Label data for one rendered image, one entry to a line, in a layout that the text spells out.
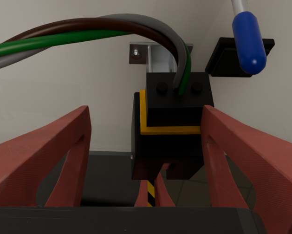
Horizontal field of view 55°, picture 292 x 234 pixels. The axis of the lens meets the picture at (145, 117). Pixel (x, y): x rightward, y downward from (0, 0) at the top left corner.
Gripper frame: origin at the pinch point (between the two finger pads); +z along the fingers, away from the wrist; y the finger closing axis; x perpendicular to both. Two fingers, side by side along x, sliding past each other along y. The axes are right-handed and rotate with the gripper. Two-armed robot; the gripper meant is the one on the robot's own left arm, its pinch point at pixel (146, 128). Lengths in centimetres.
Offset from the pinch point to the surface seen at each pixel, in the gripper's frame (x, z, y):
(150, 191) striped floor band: 110, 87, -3
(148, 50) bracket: 0.2, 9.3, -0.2
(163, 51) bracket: 0.6, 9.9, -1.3
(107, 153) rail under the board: 22.3, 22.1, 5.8
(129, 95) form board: 6.6, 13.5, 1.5
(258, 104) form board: 8.6, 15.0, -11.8
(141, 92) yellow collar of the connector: 0.2, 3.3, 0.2
